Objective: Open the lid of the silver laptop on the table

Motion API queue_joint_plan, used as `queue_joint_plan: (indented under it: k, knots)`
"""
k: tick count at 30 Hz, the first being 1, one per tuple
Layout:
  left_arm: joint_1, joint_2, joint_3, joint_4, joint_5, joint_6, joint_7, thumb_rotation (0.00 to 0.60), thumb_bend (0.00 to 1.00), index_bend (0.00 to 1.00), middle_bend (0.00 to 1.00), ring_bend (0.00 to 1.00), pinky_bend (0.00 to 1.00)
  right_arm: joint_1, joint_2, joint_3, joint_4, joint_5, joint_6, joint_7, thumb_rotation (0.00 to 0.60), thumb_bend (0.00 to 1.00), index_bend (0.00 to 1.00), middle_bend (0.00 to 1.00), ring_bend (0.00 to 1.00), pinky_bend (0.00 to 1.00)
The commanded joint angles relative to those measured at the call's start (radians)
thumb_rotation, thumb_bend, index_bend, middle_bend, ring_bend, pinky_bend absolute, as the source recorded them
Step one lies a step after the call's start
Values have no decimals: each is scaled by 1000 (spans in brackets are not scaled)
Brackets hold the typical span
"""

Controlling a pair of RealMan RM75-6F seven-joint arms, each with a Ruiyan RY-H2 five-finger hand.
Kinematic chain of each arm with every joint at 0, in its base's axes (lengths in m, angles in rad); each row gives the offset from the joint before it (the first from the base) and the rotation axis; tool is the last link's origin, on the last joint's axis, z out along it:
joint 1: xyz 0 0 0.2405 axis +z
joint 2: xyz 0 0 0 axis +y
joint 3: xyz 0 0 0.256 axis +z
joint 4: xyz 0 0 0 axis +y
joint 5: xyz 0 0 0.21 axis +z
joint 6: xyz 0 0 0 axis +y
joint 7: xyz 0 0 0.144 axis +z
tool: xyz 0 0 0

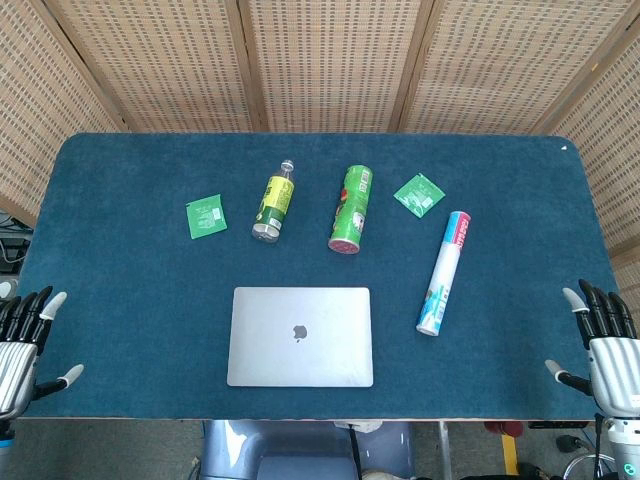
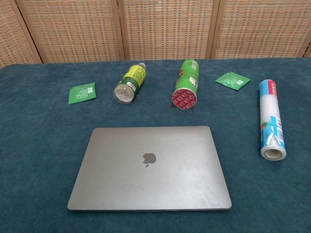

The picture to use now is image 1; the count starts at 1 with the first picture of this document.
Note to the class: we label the blue carpet table mat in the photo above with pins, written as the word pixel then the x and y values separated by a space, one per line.
pixel 125 300

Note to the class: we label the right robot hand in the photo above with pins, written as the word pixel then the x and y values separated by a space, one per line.
pixel 615 365

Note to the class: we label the blue grey robot torso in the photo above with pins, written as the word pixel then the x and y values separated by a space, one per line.
pixel 280 450

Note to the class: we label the green chips can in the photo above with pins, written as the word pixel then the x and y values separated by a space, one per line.
pixel 352 210

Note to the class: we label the woven bamboo screen panel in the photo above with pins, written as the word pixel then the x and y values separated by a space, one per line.
pixel 30 125
pixel 165 65
pixel 332 65
pixel 500 65
pixel 610 150

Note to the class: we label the clear bottle yellow green label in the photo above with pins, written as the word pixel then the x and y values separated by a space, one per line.
pixel 275 200

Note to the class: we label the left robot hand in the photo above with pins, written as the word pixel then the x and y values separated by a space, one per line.
pixel 17 355

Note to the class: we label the metal table leg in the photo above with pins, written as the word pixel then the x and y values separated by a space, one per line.
pixel 444 450

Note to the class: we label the silver laptop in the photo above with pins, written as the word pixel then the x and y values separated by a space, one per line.
pixel 300 350

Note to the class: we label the green square packet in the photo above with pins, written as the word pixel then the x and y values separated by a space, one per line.
pixel 206 216
pixel 419 195

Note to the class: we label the white tube can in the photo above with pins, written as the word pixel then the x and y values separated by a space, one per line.
pixel 445 270

